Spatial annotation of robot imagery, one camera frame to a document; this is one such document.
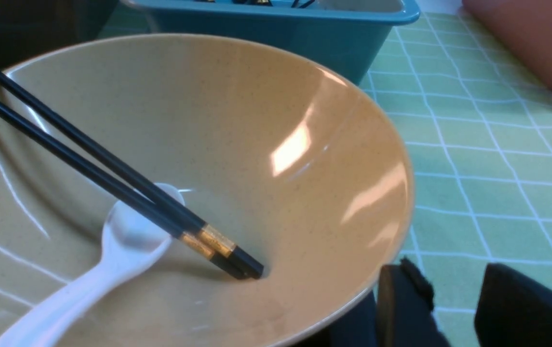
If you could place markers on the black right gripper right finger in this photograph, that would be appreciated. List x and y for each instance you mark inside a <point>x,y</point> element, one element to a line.
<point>513,310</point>

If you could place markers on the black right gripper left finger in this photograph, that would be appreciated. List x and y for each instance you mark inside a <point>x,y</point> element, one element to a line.
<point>405,305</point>

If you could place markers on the tan noodle bowl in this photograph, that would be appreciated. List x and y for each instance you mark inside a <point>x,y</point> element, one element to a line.
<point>286,158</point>

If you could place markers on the black chopstick gold band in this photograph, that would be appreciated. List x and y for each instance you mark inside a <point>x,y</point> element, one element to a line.
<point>112,164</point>
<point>78,168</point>

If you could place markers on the white ceramic soup spoon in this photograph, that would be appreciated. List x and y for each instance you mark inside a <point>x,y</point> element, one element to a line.
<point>130,245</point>

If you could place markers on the green checked tablecloth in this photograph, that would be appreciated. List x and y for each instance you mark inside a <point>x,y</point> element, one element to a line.
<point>478,127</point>

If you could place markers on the pink container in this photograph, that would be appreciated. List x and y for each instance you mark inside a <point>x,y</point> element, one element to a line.
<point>523,26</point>

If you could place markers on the teal plastic chopstick bin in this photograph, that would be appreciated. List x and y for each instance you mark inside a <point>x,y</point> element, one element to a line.
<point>343,35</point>

